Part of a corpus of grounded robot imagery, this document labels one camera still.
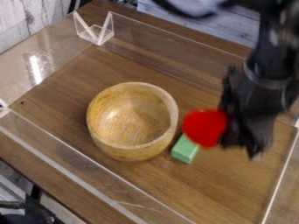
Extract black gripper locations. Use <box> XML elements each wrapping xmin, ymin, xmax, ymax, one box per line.
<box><xmin>219</xmin><ymin>64</ymin><xmax>299</xmax><ymax>160</ymax></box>

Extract red felt strawberry toy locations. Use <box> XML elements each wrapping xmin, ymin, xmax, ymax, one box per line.
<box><xmin>181</xmin><ymin>109</ymin><xmax>228</xmax><ymax>148</ymax></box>

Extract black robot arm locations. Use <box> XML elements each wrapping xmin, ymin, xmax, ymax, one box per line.
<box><xmin>153</xmin><ymin>0</ymin><xmax>299</xmax><ymax>158</ymax></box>

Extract green rectangular block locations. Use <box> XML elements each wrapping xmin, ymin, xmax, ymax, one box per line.
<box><xmin>171</xmin><ymin>134</ymin><xmax>200</xmax><ymax>164</ymax></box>

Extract wooden bowl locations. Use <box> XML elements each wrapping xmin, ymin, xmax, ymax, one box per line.
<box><xmin>87</xmin><ymin>82</ymin><xmax>179</xmax><ymax>161</ymax></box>

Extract clear acrylic tray walls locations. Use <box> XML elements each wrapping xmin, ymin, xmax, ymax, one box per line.
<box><xmin>0</xmin><ymin>11</ymin><xmax>299</xmax><ymax>224</ymax></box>

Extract black clamp under table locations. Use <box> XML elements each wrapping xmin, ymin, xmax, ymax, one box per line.
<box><xmin>0</xmin><ymin>185</ymin><xmax>65</xmax><ymax>224</ymax></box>

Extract clear acrylic corner bracket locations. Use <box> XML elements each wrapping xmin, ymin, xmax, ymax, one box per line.
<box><xmin>72</xmin><ymin>11</ymin><xmax>115</xmax><ymax>46</ymax></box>

